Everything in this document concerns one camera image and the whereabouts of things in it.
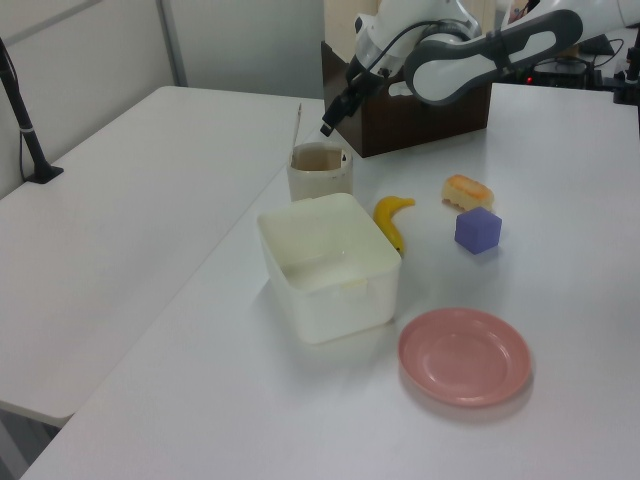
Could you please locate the dark Franka gripper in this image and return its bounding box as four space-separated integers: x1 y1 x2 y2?
319 12 396 139

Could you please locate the small white swing-lid trash can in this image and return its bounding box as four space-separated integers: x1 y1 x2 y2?
285 102 354 204

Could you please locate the dark brown drawer box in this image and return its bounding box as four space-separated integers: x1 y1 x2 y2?
320 39 494 160

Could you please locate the cream toy fridge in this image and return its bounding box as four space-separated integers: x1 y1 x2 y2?
323 0 386 49

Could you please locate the yellow toy banana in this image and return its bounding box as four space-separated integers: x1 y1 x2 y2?
372 195 416 256

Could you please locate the toasted toy bread piece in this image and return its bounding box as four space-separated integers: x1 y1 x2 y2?
441 174 495 211

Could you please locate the purple cube block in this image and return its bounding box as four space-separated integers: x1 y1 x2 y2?
454 207 503 257

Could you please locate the white plastic storage container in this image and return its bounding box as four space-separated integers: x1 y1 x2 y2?
256 192 404 346

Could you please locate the black electronics box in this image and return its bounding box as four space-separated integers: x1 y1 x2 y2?
530 58 594 87

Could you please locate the black laptop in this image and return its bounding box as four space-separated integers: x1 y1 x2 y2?
574 33 615 56

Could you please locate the pink plastic plate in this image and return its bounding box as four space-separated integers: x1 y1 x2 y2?
397 306 533 407

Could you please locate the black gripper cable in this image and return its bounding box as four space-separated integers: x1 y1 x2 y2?
349 18 454 87

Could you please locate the black clamp mount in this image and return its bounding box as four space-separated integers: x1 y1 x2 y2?
612 47 640 106

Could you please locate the black camera stand pole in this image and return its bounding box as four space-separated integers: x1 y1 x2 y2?
0 37 65 185

